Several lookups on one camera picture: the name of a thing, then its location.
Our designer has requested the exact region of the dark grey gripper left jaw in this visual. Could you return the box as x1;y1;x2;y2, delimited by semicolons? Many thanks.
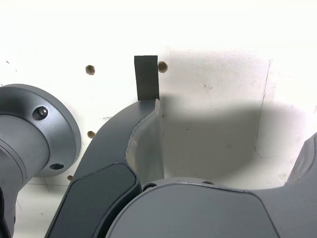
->
44;97;165;238

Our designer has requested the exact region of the black tape strip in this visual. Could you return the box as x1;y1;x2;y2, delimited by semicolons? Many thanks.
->
134;55;159;102

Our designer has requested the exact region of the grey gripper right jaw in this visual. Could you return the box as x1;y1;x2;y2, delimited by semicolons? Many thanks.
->
105;132;317;238

